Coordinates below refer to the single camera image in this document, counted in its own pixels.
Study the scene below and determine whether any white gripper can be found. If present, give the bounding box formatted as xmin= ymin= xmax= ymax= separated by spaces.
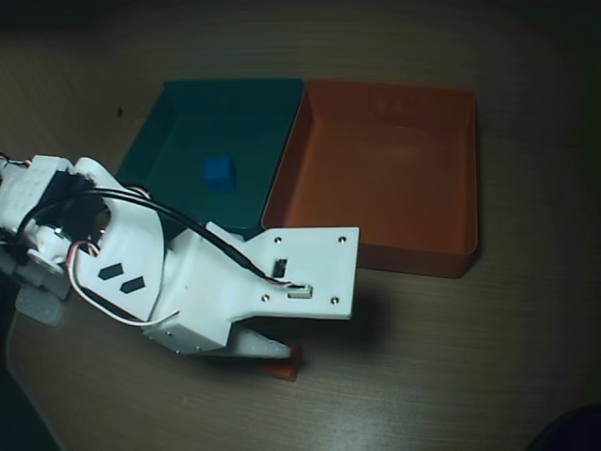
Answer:
xmin=140 ymin=224 xmax=295 ymax=363

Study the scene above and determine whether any orange cube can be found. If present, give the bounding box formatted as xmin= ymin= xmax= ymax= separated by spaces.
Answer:
xmin=259 ymin=344 xmax=304 ymax=382

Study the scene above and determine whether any blue cube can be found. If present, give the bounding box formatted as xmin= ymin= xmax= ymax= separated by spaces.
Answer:
xmin=203 ymin=153 xmax=235 ymax=194

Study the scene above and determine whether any orange plastic box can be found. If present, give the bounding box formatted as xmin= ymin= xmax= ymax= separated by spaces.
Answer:
xmin=260 ymin=78 xmax=480 ymax=279

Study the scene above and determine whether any teal plastic box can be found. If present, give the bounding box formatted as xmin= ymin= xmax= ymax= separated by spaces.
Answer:
xmin=115 ymin=77 xmax=306 ymax=240

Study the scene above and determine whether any translucent white base clamp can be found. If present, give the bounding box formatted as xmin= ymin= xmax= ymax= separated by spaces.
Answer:
xmin=15 ymin=286 xmax=63 ymax=327

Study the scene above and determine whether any black round object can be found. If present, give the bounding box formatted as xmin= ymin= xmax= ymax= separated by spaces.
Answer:
xmin=529 ymin=404 xmax=601 ymax=451

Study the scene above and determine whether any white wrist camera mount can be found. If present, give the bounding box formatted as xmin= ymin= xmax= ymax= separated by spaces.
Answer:
xmin=206 ymin=223 xmax=362 ymax=326

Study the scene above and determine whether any black camera cable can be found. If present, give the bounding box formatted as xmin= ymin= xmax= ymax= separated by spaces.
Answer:
xmin=25 ymin=187 xmax=283 ymax=282

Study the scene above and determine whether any white red wrist servo wire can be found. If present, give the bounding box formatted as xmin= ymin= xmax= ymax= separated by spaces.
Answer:
xmin=68 ymin=238 xmax=183 ymax=327

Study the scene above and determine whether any red black servo wire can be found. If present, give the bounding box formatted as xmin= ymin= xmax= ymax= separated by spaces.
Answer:
xmin=0 ymin=151 xmax=35 ymax=169

